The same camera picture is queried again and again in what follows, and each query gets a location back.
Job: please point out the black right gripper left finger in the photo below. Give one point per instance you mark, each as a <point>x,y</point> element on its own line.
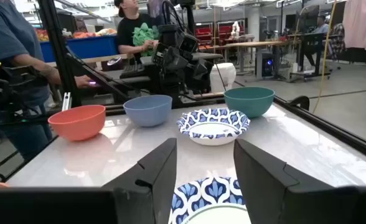
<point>152,174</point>

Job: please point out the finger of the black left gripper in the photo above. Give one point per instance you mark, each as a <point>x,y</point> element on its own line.
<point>170,59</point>
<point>203,74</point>

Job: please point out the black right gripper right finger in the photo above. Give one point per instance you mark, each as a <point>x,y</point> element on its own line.
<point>273,189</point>

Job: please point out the teal plastic bowl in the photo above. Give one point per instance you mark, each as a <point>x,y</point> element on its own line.
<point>248,102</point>

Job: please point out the blue plastic bowl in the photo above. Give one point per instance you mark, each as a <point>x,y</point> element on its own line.
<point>148,112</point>

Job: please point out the blue patterned paper bowl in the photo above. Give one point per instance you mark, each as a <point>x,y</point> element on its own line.
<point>208,189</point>
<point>212,137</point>

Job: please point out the coral red plastic bowl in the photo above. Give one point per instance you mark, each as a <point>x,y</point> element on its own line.
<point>77,124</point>

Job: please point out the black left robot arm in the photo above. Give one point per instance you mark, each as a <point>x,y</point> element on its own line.
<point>173,88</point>

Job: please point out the white bucket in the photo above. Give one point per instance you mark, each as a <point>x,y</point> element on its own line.
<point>222,76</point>

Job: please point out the green cloth bundle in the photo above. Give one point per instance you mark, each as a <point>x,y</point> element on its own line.
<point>142,35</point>

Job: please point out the black keyboard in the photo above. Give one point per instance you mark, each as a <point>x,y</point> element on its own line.
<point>133,71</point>

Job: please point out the red storage bin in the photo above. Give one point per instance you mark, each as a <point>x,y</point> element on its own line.
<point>225,30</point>
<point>203,32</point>

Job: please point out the person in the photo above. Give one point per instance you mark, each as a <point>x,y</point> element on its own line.
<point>5,34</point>
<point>321,28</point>
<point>130,31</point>

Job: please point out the white figure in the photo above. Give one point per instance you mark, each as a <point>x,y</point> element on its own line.
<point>235,29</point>

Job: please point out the silver tape roll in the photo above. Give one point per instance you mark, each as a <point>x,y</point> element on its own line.
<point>114,60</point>

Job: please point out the wooden work table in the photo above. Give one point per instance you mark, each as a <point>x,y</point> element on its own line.
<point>254,44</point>

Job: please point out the black computer tower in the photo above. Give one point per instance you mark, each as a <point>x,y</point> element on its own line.
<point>265,63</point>

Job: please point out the blue plastic bin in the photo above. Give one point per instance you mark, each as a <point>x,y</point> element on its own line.
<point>89,46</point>

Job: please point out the wooden bench board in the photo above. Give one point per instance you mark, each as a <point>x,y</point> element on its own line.
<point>86,59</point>

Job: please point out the black rolling desk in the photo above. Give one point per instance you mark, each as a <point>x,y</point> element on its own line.
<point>310,46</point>

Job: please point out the short aluminium extrusion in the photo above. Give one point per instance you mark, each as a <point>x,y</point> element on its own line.
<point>66,101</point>

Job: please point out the black monitor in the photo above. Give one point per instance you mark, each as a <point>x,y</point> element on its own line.
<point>307,18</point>

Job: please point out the pink hanging cloth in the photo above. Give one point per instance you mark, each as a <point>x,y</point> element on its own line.
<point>360,25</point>

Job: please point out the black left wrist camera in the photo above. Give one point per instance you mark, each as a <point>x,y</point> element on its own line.
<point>188,43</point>

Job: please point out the black diagonal frame brace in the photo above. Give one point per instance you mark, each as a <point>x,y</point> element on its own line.
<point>99,76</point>

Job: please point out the black frame post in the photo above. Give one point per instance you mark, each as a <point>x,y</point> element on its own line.
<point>57,46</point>

